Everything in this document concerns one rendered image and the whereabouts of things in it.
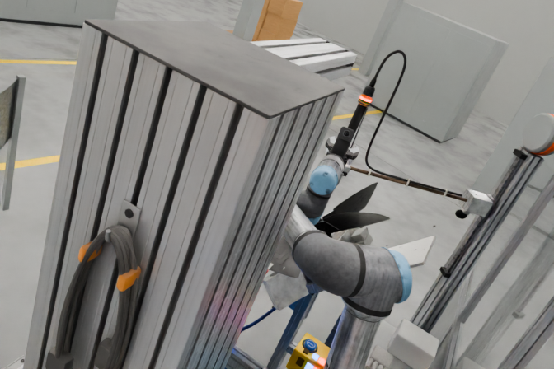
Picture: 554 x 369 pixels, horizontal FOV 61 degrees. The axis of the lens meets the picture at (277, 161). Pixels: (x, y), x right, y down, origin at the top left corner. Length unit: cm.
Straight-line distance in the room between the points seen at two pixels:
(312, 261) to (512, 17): 1304
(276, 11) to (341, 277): 889
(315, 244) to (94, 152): 57
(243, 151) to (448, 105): 839
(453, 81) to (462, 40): 68
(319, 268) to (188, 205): 53
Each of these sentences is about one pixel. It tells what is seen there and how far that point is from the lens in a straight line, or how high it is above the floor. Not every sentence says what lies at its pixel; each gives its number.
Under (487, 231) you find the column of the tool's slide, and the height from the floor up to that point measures 144.
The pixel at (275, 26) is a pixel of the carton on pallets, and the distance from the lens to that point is 975.
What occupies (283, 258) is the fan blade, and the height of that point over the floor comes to 118.
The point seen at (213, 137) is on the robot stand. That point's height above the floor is 198.
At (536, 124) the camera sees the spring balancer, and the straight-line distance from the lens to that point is 204.
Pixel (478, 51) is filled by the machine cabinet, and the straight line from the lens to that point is 871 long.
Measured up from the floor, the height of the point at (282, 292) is 98.
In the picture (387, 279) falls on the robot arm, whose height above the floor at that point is 164.
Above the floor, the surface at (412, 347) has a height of 95.
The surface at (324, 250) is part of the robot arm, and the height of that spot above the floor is 165.
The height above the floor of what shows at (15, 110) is 75.
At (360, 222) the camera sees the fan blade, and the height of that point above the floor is 135.
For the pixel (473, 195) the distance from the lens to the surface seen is 202.
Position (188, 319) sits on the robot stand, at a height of 175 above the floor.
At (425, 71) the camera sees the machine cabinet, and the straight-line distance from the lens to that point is 894.
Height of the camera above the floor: 218
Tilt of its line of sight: 24 degrees down
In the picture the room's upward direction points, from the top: 22 degrees clockwise
